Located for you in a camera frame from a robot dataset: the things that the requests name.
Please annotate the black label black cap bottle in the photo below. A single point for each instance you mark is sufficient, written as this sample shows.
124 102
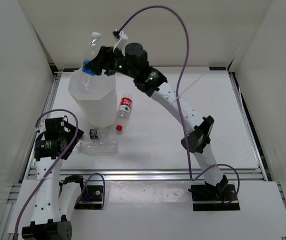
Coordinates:
96 134

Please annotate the clear bottle white cap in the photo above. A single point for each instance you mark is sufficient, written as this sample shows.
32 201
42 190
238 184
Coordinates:
98 147

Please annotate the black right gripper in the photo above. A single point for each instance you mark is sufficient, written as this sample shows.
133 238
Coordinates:
105 60

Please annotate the aluminium frame rail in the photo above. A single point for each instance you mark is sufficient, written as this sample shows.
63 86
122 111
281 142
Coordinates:
250 174

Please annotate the blue label clear bottle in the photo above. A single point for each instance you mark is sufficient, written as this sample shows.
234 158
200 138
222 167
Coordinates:
87 76

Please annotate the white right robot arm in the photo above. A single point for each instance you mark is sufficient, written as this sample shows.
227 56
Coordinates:
197 128

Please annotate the white octagonal plastic bin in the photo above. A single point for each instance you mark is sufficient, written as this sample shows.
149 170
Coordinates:
96 96

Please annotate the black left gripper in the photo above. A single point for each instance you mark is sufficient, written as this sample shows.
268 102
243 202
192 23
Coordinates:
79 134

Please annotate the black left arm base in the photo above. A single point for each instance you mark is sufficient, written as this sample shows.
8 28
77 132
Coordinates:
92 199

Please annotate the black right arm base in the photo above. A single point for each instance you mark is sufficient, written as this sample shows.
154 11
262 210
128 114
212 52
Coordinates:
205 200

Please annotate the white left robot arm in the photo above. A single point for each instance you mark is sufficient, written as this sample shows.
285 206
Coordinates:
55 199

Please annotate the red label red cap bottle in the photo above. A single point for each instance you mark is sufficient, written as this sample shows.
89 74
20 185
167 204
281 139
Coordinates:
123 112

